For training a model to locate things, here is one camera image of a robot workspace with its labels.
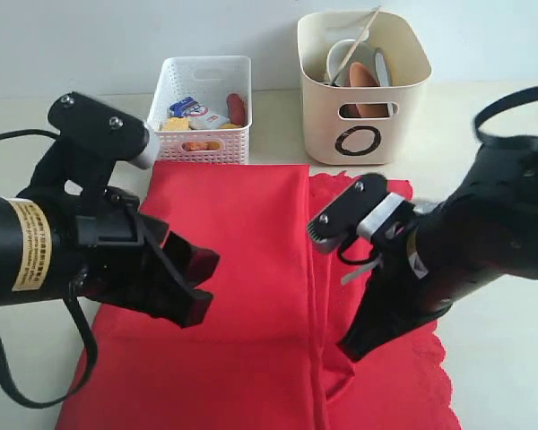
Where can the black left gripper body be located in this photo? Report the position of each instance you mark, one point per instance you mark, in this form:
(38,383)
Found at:
(76,237)

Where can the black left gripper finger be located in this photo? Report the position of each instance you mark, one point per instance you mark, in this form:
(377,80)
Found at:
(195,264)
(140,277)

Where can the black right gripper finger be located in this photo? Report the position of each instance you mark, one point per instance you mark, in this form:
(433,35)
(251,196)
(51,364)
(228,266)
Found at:
(382,316)

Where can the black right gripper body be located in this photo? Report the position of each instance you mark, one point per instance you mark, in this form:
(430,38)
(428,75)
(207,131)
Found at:
(420,273)

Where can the red table cloth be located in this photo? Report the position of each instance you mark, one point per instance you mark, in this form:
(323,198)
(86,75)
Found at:
(265,356)

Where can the yellow cheese wedge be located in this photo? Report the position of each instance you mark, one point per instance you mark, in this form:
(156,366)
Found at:
(175,124)

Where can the yellow lemon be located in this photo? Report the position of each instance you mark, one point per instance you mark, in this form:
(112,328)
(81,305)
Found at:
(230,126)

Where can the blue white milk carton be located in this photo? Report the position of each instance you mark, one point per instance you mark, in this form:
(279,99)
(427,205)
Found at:
(199,116)

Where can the red sausage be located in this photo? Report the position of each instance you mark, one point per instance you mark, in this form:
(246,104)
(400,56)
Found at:
(236,109)

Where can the silver table knife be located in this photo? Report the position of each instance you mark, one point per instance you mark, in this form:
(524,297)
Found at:
(382,71)

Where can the brown clay plate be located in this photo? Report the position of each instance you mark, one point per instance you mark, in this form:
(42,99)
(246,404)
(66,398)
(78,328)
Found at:
(360,76)

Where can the white floral ceramic bowl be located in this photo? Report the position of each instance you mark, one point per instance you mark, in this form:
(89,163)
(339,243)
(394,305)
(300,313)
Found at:
(364,54)

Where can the wooden chopstick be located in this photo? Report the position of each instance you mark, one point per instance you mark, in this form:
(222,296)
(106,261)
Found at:
(353,47)

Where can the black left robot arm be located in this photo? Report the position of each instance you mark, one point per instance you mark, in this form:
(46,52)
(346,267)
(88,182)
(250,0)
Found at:
(26,247)

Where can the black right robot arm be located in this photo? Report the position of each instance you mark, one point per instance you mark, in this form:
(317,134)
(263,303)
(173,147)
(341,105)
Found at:
(487,228)

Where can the cream plastic bin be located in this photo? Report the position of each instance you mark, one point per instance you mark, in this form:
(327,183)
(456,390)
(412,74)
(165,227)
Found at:
(333,139)

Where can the white perforated plastic basket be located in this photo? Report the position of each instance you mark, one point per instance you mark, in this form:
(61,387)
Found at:
(208,79)

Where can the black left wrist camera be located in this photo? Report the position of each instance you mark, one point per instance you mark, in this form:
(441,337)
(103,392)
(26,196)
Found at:
(93,137)

